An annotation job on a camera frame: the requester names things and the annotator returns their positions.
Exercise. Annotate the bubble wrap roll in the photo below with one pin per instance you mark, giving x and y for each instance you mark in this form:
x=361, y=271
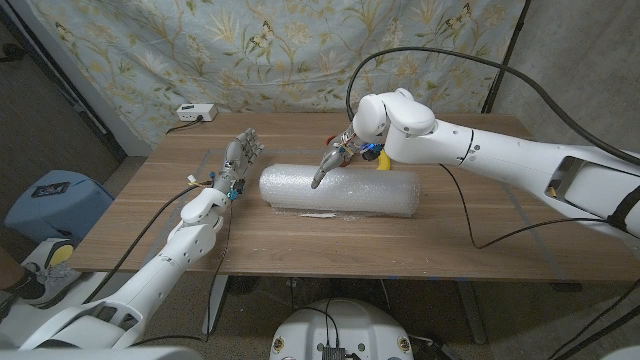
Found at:
x=350, y=192

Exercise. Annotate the white paper scrap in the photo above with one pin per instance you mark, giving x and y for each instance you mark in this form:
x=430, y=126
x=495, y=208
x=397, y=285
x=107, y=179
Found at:
x=317, y=215

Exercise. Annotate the grey table leg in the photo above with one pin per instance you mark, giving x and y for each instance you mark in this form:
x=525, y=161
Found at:
x=472, y=315
x=215, y=305

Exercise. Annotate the white power strip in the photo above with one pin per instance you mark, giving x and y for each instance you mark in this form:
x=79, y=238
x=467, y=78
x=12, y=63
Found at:
x=197, y=112

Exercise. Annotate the black backdrop stand pole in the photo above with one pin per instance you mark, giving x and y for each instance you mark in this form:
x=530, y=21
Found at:
x=516, y=25

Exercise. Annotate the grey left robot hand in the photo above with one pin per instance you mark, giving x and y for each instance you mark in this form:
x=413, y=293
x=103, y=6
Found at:
x=237, y=160

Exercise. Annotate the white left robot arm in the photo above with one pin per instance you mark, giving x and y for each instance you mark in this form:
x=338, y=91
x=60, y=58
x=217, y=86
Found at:
x=160, y=272

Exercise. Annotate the grey white sneaker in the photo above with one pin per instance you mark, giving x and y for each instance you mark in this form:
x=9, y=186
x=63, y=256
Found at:
x=45, y=287

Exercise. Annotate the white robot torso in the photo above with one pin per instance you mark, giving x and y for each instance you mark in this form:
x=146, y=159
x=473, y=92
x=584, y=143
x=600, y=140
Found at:
x=310, y=330

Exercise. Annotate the yellow toy banana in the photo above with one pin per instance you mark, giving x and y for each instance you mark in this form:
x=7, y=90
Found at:
x=384, y=164

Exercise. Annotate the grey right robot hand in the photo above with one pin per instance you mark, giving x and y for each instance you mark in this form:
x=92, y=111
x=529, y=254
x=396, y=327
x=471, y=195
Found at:
x=332, y=159

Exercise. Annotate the person bare lower leg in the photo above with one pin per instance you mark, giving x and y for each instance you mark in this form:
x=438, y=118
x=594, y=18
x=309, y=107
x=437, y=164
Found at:
x=7, y=272

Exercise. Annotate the floral printed backdrop cloth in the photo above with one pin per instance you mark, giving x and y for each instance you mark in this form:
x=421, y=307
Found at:
x=150, y=50

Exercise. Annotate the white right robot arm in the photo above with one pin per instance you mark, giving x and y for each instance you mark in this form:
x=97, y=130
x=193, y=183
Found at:
x=500, y=155

